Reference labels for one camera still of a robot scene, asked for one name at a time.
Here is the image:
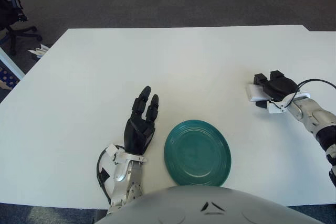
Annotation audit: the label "grey robot torso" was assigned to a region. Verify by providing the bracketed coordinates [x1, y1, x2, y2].
[94, 186, 322, 224]

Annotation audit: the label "white desk edge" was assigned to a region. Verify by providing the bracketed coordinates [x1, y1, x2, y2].
[0, 48, 26, 79]

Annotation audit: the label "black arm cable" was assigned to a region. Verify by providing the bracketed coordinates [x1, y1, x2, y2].
[296, 78, 336, 99]
[96, 146, 118, 205]

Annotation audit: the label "blue dotted patterned panel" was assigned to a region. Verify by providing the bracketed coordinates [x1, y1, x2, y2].
[0, 65, 19, 88]

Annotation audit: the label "black office chair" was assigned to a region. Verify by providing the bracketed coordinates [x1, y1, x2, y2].
[0, 0, 43, 56]

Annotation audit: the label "white charger block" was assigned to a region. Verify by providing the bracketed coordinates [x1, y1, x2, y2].
[246, 84, 267, 102]

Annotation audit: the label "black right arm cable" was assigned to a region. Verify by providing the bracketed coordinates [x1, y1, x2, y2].
[296, 78, 336, 99]

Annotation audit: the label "white paper scraps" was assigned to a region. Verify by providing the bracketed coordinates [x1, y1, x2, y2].
[28, 45, 50, 58]

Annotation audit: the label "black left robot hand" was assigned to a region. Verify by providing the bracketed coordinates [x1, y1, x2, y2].
[123, 86, 160, 155]

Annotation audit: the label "green ceramic plate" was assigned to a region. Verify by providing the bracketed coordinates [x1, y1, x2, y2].
[164, 119, 232, 187]

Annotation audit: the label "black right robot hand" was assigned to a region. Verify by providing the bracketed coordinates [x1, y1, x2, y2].
[253, 70, 300, 109]

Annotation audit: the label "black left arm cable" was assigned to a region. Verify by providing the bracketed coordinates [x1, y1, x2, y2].
[96, 146, 118, 205]

